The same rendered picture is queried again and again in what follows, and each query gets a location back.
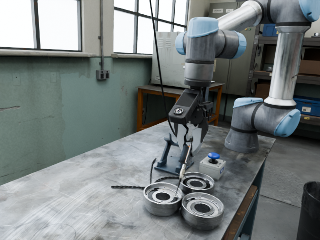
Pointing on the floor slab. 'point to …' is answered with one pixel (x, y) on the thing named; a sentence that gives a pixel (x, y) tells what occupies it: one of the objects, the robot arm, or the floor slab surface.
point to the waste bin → (310, 212)
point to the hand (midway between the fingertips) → (187, 152)
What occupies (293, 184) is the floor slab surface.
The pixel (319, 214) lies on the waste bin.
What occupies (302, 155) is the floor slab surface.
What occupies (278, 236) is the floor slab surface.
